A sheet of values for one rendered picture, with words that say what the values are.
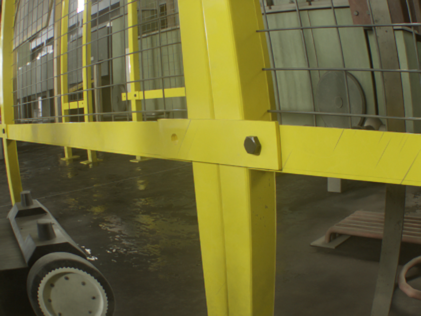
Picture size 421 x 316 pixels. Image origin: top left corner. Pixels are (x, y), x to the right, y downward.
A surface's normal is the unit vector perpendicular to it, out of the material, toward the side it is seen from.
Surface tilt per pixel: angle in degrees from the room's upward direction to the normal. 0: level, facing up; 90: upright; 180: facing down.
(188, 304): 0
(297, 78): 90
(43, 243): 0
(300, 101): 90
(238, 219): 90
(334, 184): 90
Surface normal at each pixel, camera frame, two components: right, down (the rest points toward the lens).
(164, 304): -0.09, -0.98
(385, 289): -0.77, 0.17
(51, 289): 0.48, 0.09
